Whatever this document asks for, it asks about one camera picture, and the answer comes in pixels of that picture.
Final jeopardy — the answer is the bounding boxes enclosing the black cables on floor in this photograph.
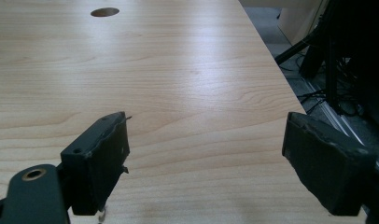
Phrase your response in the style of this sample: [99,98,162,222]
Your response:
[297,88,364,117]

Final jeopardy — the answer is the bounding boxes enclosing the beige wooden cabinet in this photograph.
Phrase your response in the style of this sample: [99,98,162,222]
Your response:
[276,0,331,45]

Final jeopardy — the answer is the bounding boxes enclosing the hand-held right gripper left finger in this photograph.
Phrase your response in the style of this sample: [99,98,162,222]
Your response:
[60,110,132,217]

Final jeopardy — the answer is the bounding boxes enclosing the metal floor strip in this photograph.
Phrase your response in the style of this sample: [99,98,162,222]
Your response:
[302,77,379,174]

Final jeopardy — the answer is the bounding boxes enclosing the black metal stand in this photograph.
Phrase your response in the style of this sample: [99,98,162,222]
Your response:
[274,0,379,125]

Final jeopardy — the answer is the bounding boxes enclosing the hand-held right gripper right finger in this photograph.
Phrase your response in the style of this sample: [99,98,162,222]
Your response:
[281,111,377,217]

